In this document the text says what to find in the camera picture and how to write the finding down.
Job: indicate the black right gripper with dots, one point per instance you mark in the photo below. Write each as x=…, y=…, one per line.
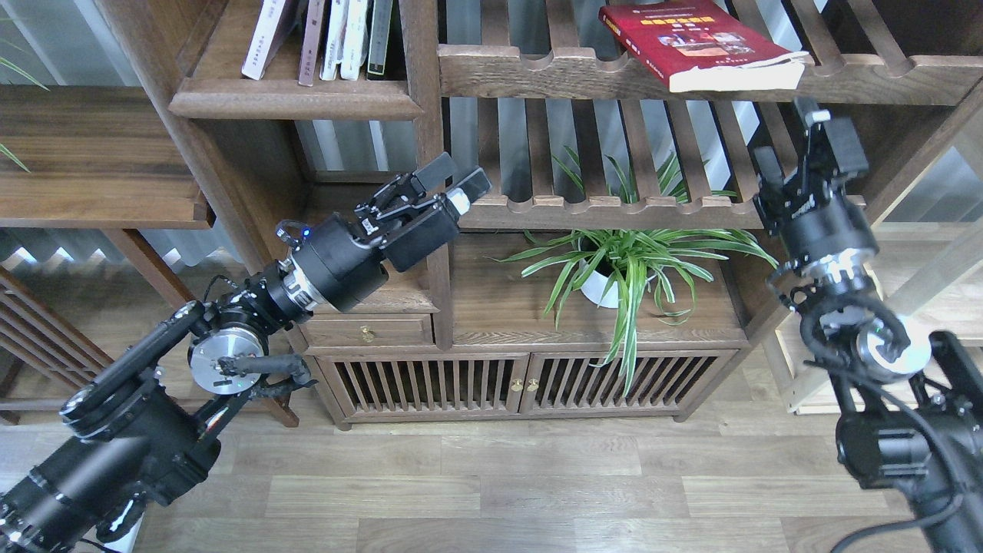
x=821, y=230

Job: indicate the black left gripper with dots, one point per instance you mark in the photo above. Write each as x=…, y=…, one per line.
x=340, y=263

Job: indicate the dark maroon Chinese book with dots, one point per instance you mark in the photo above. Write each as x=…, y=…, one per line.
x=312, y=39

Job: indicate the pale lavender white book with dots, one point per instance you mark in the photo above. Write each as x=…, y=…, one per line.
x=274, y=22

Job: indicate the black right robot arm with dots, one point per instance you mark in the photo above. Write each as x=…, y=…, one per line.
x=909, y=401

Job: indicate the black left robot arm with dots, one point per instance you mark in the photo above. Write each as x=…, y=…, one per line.
x=147, y=428

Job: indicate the red paperback book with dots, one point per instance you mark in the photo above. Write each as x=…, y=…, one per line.
x=697, y=46

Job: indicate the white standing book middle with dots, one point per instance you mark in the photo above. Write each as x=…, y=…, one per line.
x=356, y=39

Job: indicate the white standing book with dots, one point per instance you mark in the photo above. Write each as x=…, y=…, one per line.
x=356, y=39
x=334, y=37

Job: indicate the dark wooden bookshelf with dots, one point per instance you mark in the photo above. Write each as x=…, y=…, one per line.
x=910, y=71

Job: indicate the dark green standing book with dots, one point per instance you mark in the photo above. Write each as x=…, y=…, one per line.
x=377, y=55

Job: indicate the white plant pot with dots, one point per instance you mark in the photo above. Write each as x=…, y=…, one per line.
x=602, y=280

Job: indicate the green spider plant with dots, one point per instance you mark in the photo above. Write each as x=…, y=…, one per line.
x=636, y=263

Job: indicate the white standing book left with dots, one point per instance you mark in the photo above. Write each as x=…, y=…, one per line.
x=334, y=37

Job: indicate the dark wooden side table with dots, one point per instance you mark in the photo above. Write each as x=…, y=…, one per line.
x=103, y=164

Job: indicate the dark slatted wooden rack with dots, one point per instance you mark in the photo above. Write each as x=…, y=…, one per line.
x=45, y=341

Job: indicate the green plant leaves left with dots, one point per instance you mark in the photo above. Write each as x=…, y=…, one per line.
x=10, y=90

